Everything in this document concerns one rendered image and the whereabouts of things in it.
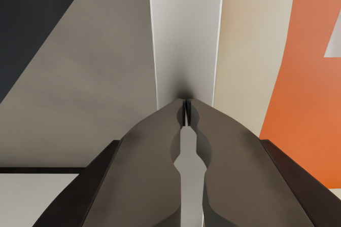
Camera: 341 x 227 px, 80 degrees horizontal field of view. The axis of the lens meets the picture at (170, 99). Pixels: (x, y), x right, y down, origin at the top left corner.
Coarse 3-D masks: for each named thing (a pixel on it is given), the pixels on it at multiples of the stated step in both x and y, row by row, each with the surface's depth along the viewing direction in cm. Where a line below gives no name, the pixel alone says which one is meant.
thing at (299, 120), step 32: (320, 0) 13; (288, 32) 14; (320, 32) 14; (288, 64) 16; (320, 64) 15; (288, 96) 17; (320, 96) 17; (288, 128) 18; (320, 128) 18; (320, 160) 20
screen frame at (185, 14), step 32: (160, 0) 10; (192, 0) 10; (160, 32) 11; (192, 32) 11; (160, 64) 12; (192, 64) 12; (160, 96) 13; (192, 96) 13; (192, 160) 16; (192, 192) 18; (192, 224) 20
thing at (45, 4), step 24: (0, 0) 28; (24, 0) 33; (48, 0) 40; (72, 0) 49; (0, 24) 29; (24, 24) 33; (48, 24) 40; (0, 48) 29; (24, 48) 34; (0, 72) 29; (0, 96) 29
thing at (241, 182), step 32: (192, 128) 11; (224, 128) 9; (224, 160) 7; (256, 160) 7; (224, 192) 6; (256, 192) 6; (288, 192) 6; (224, 224) 6; (256, 224) 5; (288, 224) 5
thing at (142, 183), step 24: (144, 120) 10; (168, 120) 10; (120, 144) 8; (144, 144) 8; (168, 144) 8; (120, 168) 7; (144, 168) 7; (168, 168) 7; (120, 192) 6; (144, 192) 6; (168, 192) 6; (96, 216) 6; (120, 216) 6; (144, 216) 6; (168, 216) 6
